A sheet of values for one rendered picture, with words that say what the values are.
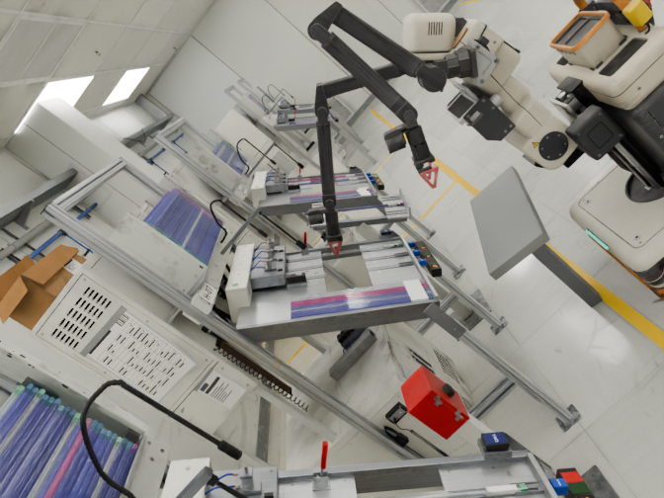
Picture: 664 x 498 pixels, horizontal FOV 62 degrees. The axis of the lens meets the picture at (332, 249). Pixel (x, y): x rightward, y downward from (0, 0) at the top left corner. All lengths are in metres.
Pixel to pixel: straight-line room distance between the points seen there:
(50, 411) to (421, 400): 0.93
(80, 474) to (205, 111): 9.08
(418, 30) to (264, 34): 7.94
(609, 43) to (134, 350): 1.87
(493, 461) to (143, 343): 1.21
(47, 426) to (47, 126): 4.52
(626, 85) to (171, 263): 1.57
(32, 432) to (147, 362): 0.97
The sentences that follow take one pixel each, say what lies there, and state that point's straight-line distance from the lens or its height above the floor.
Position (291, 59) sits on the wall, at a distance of 9.79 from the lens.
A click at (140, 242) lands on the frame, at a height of 1.62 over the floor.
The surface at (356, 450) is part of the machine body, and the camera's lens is 2.24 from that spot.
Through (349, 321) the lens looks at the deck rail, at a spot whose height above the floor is 0.91.
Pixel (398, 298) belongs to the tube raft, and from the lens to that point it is 1.98.
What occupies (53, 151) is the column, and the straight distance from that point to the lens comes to 5.53.
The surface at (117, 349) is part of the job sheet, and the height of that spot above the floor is 1.46.
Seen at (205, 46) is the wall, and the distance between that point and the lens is 9.90.
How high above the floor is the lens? 1.63
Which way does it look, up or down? 16 degrees down
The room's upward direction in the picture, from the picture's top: 52 degrees counter-clockwise
